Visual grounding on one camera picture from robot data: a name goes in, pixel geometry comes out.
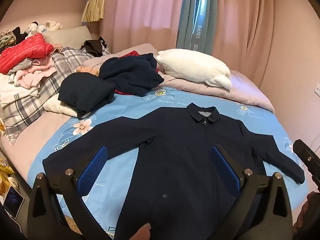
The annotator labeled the peach floral cloth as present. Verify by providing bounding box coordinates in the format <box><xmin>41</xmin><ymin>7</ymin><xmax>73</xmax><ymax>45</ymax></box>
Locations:
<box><xmin>76</xmin><ymin>66</ymin><xmax>100</xmax><ymax>77</ymax></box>

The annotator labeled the beige headboard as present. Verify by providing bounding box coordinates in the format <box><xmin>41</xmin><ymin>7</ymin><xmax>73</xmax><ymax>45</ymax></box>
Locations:
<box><xmin>42</xmin><ymin>25</ymin><xmax>92</xmax><ymax>53</ymax></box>

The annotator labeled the folded navy garment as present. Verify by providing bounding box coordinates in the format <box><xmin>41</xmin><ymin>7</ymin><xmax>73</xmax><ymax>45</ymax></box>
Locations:
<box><xmin>58</xmin><ymin>72</ymin><xmax>116</xmax><ymax>120</ymax></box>

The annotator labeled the white plush pillow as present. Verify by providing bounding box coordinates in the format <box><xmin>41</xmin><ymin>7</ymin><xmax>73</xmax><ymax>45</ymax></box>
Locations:
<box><xmin>155</xmin><ymin>49</ymin><xmax>232</xmax><ymax>90</ymax></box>

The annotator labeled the tablet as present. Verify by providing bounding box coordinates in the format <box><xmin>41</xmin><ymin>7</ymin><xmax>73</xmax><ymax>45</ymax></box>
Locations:
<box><xmin>4</xmin><ymin>187</ymin><xmax>25</xmax><ymax>219</ymax></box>

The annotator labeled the person's right hand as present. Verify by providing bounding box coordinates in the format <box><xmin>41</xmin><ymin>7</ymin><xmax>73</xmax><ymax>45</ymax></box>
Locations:
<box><xmin>293</xmin><ymin>191</ymin><xmax>320</xmax><ymax>233</ymax></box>

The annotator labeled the beige tassel fringe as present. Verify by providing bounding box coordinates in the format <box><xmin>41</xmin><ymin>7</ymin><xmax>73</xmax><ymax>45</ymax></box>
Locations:
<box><xmin>81</xmin><ymin>0</ymin><xmax>105</xmax><ymax>22</ymax></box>

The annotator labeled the crumpled navy garment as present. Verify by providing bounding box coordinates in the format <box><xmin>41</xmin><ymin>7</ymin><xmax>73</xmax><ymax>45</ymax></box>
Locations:
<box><xmin>99</xmin><ymin>53</ymin><xmax>165</xmax><ymax>97</ymax></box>

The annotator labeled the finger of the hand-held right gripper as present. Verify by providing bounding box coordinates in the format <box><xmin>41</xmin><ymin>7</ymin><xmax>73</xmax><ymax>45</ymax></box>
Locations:
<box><xmin>292</xmin><ymin>139</ymin><xmax>320</xmax><ymax>186</ymax></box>

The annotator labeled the person's left hand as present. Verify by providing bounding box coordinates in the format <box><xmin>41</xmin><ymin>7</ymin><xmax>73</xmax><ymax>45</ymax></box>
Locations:
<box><xmin>132</xmin><ymin>223</ymin><xmax>152</xmax><ymax>240</ymax></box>

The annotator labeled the blue floral bedsheet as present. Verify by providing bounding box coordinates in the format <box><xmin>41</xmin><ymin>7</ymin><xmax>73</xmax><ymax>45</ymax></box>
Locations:
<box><xmin>26</xmin><ymin>87</ymin><xmax>315</xmax><ymax>240</ymax></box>

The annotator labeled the white dog plush toy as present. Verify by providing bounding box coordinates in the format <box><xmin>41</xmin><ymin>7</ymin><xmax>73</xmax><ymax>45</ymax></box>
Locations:
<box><xmin>25</xmin><ymin>22</ymin><xmax>45</xmax><ymax>38</ymax></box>

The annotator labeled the pink curtain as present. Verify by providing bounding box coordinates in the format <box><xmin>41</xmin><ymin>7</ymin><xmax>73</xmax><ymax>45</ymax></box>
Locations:
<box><xmin>100</xmin><ymin>0</ymin><xmax>187</xmax><ymax>54</ymax></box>
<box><xmin>212</xmin><ymin>0</ymin><xmax>283</xmax><ymax>85</ymax></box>

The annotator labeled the pink fleece garment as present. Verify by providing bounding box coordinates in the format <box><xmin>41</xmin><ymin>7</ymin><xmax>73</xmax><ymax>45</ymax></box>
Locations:
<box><xmin>15</xmin><ymin>55</ymin><xmax>58</xmax><ymax>89</ymax></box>

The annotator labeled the black garment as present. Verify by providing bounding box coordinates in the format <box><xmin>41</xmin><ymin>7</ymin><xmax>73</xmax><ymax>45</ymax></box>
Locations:
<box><xmin>80</xmin><ymin>36</ymin><xmax>107</xmax><ymax>57</ymax></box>

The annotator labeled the pink quilt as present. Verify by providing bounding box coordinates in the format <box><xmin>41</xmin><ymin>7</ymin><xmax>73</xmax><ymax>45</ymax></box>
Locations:
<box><xmin>82</xmin><ymin>43</ymin><xmax>275</xmax><ymax>114</ymax></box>

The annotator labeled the plaid blanket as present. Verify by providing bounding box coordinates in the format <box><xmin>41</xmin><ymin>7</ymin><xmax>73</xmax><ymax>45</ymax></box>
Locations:
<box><xmin>0</xmin><ymin>47</ymin><xmax>112</xmax><ymax>147</ymax></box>

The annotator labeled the white fluffy plush toy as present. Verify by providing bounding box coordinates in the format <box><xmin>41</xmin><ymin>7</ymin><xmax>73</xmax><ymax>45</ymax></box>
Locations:
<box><xmin>41</xmin><ymin>20</ymin><xmax>63</xmax><ymax>32</ymax></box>

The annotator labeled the navy collared jacket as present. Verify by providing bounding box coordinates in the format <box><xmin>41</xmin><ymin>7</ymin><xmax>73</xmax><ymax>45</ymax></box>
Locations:
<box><xmin>42</xmin><ymin>102</ymin><xmax>305</xmax><ymax>240</ymax></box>

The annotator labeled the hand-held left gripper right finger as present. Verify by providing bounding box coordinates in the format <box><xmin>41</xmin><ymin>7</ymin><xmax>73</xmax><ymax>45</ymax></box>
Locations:
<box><xmin>207</xmin><ymin>144</ymin><xmax>293</xmax><ymax>240</ymax></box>

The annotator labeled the white printed garment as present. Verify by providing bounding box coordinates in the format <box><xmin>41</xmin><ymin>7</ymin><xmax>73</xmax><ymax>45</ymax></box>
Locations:
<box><xmin>0</xmin><ymin>74</ymin><xmax>40</xmax><ymax>108</ymax></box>

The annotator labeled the teal curtain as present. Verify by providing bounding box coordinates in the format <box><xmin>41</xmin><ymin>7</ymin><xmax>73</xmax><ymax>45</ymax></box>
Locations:
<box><xmin>176</xmin><ymin>0</ymin><xmax>218</xmax><ymax>55</ymax></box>

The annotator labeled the patterned green cloth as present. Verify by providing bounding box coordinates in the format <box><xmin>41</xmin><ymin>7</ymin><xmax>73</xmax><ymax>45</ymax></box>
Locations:
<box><xmin>0</xmin><ymin>30</ymin><xmax>17</xmax><ymax>51</ymax></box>

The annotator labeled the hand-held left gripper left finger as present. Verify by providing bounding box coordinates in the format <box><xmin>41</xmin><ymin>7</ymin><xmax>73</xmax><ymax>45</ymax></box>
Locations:
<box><xmin>27</xmin><ymin>144</ymin><xmax>118</xmax><ymax>240</ymax></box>

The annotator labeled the yellow snack bag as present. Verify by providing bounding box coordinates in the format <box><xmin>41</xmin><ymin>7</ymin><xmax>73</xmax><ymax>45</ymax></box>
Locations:
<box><xmin>0</xmin><ymin>159</ymin><xmax>16</xmax><ymax>198</ymax></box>

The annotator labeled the red down jacket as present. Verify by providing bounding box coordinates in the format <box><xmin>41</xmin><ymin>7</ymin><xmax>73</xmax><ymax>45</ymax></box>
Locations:
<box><xmin>0</xmin><ymin>33</ymin><xmax>54</xmax><ymax>75</ymax></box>

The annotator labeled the cream cloth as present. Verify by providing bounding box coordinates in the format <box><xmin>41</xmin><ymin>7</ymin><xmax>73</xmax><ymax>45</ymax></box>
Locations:
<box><xmin>44</xmin><ymin>95</ymin><xmax>80</xmax><ymax>118</ymax></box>

